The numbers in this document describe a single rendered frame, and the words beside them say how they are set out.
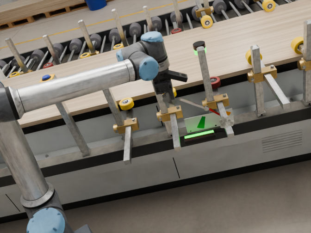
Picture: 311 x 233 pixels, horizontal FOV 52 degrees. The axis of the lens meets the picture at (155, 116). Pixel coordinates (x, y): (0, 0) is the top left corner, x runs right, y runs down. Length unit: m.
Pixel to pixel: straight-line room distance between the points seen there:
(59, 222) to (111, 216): 1.10
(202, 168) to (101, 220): 0.84
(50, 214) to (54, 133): 0.79
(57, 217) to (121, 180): 1.00
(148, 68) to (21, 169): 0.66
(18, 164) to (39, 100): 0.35
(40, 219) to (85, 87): 0.60
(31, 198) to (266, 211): 1.45
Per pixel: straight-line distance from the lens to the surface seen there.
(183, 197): 2.39
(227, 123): 1.53
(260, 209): 2.26
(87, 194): 2.49
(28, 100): 1.14
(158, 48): 1.39
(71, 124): 1.77
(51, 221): 1.43
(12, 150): 1.36
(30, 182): 1.45
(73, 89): 1.15
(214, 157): 2.24
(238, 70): 1.84
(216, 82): 1.76
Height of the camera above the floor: 1.83
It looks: 35 degrees down
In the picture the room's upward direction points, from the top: 18 degrees counter-clockwise
